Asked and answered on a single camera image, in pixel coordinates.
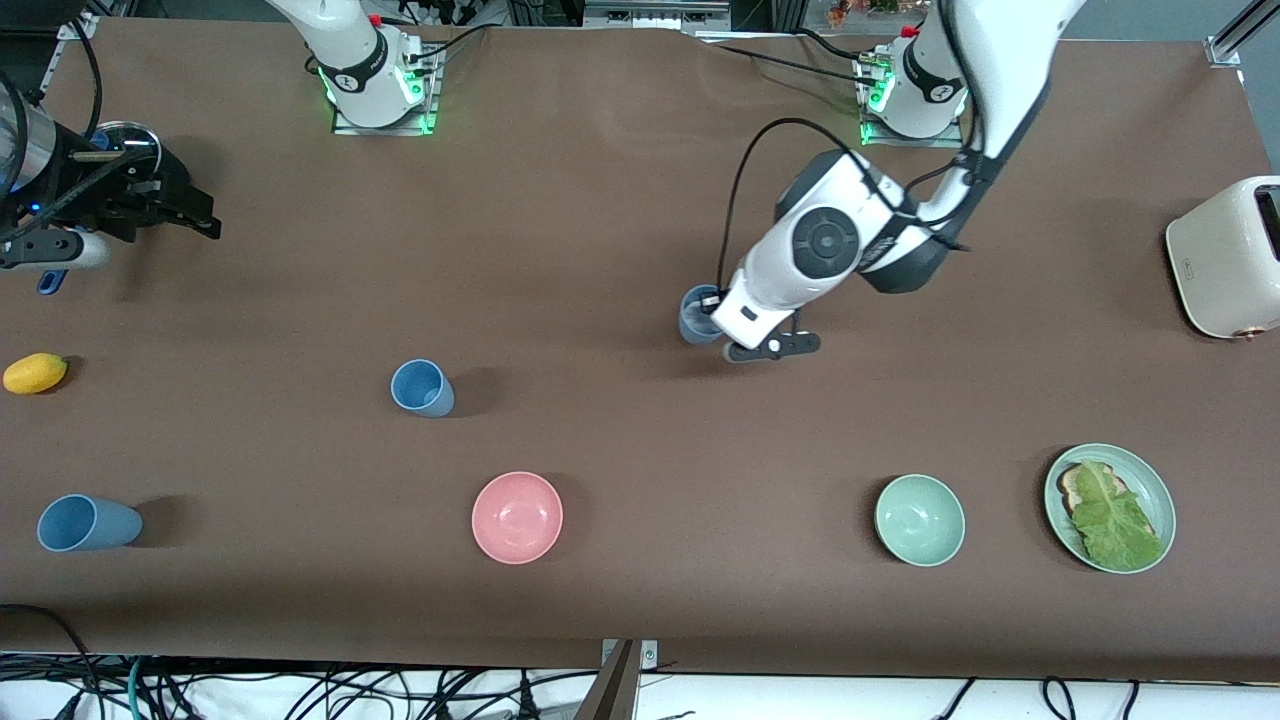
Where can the toasted bread slice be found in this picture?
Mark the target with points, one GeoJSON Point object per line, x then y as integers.
{"type": "Point", "coordinates": [1072, 490]}

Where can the aluminium frame profile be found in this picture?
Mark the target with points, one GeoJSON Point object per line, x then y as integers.
{"type": "Point", "coordinates": [1235, 35]}
{"type": "Point", "coordinates": [75, 27]}

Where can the cream toaster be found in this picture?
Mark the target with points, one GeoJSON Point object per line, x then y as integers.
{"type": "Point", "coordinates": [1215, 260]}

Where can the mint green plate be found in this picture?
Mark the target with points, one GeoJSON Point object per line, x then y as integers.
{"type": "Point", "coordinates": [1150, 490]}

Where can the green lettuce leaf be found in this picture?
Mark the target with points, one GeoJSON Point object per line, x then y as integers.
{"type": "Point", "coordinates": [1115, 525]}

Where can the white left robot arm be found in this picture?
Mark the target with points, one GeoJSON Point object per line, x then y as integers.
{"type": "Point", "coordinates": [830, 240]}

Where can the metal post with bracket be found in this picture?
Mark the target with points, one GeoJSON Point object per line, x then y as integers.
{"type": "Point", "coordinates": [612, 690]}

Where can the mint green bowl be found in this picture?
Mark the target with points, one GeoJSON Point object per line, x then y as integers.
{"type": "Point", "coordinates": [920, 520]}

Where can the glass lid with blue knob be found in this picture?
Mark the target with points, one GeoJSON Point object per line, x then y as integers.
{"type": "Point", "coordinates": [130, 135]}

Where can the blue cup holding white paper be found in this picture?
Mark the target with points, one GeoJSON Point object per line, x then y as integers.
{"type": "Point", "coordinates": [692, 325]}

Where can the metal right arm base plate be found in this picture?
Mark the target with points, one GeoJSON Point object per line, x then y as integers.
{"type": "Point", "coordinates": [345, 127]}

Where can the pink bowl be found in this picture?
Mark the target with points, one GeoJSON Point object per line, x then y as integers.
{"type": "Point", "coordinates": [517, 517]}

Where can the yellow lemon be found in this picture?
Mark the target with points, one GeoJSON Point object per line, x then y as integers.
{"type": "Point", "coordinates": [35, 373]}

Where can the grey metal box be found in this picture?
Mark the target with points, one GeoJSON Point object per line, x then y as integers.
{"type": "Point", "coordinates": [655, 12]}

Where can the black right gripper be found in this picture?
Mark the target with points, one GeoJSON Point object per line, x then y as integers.
{"type": "Point", "coordinates": [112, 192]}

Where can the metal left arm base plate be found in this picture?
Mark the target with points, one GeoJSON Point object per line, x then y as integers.
{"type": "Point", "coordinates": [900, 135]}

